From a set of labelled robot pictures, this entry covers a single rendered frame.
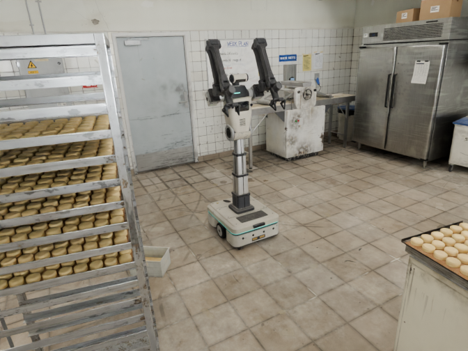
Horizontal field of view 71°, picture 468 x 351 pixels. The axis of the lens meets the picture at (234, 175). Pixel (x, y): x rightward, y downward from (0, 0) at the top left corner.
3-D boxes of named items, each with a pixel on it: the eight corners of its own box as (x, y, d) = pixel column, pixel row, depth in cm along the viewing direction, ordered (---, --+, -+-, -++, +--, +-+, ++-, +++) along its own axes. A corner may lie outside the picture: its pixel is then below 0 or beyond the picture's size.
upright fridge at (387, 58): (458, 160, 514) (487, 17, 442) (421, 171, 476) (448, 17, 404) (382, 142, 631) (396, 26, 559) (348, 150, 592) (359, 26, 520)
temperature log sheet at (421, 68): (426, 83, 448) (430, 60, 437) (425, 83, 447) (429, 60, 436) (411, 83, 466) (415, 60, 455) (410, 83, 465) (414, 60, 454)
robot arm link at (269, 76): (262, 40, 289) (252, 41, 284) (266, 37, 283) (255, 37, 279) (275, 86, 285) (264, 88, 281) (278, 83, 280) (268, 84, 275)
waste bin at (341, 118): (368, 138, 658) (372, 106, 635) (349, 143, 636) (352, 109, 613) (348, 134, 703) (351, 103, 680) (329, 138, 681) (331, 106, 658)
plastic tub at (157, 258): (171, 262, 294) (169, 247, 289) (163, 278, 274) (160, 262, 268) (140, 260, 299) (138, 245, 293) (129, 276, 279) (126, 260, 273)
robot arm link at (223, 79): (217, 42, 270) (205, 42, 265) (219, 38, 264) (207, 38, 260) (230, 90, 264) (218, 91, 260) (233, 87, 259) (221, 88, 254)
